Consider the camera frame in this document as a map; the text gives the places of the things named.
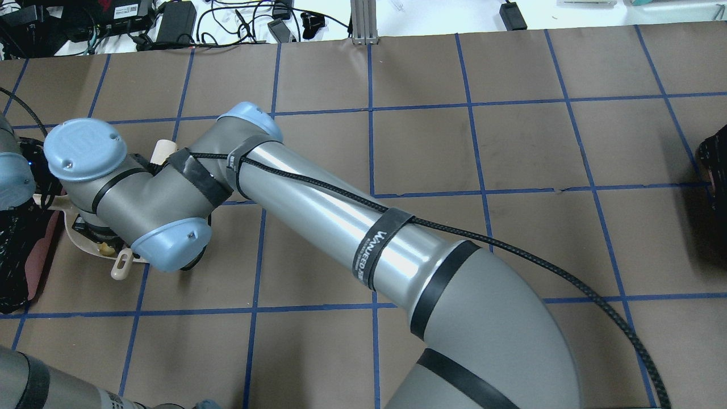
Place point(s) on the white hand brush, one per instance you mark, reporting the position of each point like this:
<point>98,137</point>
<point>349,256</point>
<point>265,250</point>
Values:
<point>125,258</point>

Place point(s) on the pale yellow peel scrap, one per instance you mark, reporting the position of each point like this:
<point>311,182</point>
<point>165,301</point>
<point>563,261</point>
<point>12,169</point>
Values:
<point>106,250</point>

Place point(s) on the beige plastic dustpan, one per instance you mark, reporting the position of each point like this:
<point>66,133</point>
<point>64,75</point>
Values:
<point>70,215</point>

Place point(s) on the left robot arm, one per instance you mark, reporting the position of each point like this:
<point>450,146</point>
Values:
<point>158,211</point>

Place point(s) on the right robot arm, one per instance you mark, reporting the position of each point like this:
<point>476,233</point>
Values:
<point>490,341</point>

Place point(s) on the left bin black liner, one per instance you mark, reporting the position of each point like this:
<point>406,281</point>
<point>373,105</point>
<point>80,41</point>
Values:
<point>26,252</point>

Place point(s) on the grey phone device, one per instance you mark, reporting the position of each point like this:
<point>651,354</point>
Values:
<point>280,31</point>

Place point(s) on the black adapter top right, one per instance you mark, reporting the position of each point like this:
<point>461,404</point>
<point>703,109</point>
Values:
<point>512,17</point>

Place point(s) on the black power adapter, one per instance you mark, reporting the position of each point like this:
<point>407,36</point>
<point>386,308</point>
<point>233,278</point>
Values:
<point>177,21</point>

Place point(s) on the aluminium frame post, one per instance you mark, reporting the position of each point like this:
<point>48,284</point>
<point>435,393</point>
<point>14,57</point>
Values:
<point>363,19</point>

